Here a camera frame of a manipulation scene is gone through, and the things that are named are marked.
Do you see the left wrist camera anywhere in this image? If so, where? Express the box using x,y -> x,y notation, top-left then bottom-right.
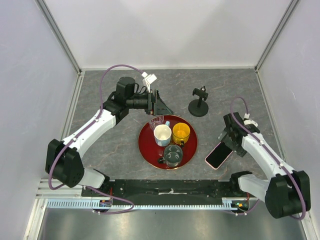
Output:
141,72 -> 157,93

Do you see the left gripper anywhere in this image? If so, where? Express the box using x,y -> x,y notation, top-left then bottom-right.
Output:
127,89 -> 174,117

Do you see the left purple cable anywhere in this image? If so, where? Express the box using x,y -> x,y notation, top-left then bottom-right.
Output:
47,64 -> 148,216

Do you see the clear glass cup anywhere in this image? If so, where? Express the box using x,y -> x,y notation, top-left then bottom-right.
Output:
148,115 -> 164,131

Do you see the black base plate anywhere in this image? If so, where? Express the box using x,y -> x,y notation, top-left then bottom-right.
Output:
81,178 -> 261,204

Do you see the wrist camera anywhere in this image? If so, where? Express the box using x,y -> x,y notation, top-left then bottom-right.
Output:
243,113 -> 260,133
141,72 -> 157,93

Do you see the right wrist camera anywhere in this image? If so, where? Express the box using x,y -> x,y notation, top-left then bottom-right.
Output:
243,113 -> 260,133

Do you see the black phone stand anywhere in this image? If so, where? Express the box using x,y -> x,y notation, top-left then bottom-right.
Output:
188,86 -> 209,117

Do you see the round red tray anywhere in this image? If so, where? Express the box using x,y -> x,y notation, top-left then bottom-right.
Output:
138,115 -> 198,170

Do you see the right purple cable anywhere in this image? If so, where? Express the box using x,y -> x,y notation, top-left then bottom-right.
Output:
229,96 -> 307,221

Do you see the purple cable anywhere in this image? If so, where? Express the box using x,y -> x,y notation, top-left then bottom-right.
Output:
47,64 -> 148,216
229,96 -> 307,221

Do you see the yellow cup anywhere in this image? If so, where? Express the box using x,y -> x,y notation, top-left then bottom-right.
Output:
172,122 -> 191,148

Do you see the pink smartphone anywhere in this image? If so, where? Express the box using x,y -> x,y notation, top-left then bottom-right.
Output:
205,142 -> 233,170

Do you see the white mug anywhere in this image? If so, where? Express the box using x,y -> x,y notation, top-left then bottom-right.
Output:
153,121 -> 172,147

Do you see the cable duct rail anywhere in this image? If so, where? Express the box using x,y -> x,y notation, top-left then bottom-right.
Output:
46,198 -> 238,211

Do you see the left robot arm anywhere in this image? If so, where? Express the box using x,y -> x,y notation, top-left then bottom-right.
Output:
45,72 -> 173,197

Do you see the dark glass mug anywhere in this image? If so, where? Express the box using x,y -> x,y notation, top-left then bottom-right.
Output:
157,144 -> 183,168

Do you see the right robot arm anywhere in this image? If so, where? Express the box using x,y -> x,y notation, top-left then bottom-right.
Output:
219,112 -> 311,219

